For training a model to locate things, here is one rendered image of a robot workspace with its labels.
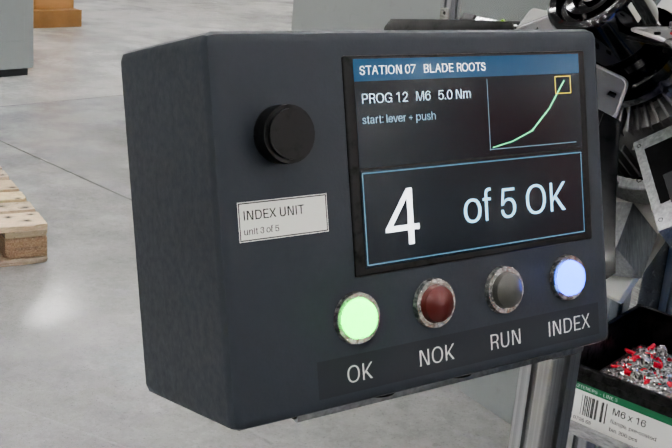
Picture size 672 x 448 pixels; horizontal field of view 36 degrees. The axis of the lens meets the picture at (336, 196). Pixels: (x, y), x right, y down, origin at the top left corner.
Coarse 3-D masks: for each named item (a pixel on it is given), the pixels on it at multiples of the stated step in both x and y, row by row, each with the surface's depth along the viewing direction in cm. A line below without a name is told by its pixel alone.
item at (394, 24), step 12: (396, 24) 152; (408, 24) 150; (420, 24) 148; (432, 24) 147; (444, 24) 145; (456, 24) 144; (468, 24) 143; (480, 24) 142; (492, 24) 141; (504, 24) 140
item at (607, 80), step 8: (600, 72) 130; (608, 72) 130; (600, 80) 129; (608, 80) 130; (616, 80) 130; (624, 80) 130; (600, 88) 129; (608, 88) 129; (616, 88) 129; (624, 88) 129; (600, 96) 129; (608, 96) 129; (616, 96) 129; (624, 96) 129; (600, 104) 128; (608, 104) 128; (616, 104) 129; (608, 112) 128; (616, 112) 128
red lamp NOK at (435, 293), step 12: (420, 288) 54; (432, 288) 54; (444, 288) 54; (420, 300) 54; (432, 300) 54; (444, 300) 54; (420, 312) 54; (432, 312) 54; (444, 312) 54; (432, 324) 54; (444, 324) 55
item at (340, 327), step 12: (348, 300) 51; (360, 300) 51; (372, 300) 52; (336, 312) 51; (348, 312) 51; (360, 312) 51; (372, 312) 51; (336, 324) 51; (348, 324) 51; (360, 324) 51; (372, 324) 51; (348, 336) 51; (360, 336) 51; (372, 336) 52
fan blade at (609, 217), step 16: (608, 128) 127; (608, 144) 126; (608, 160) 125; (608, 176) 124; (608, 192) 123; (608, 208) 122; (608, 224) 121; (608, 240) 119; (608, 256) 118; (608, 272) 117
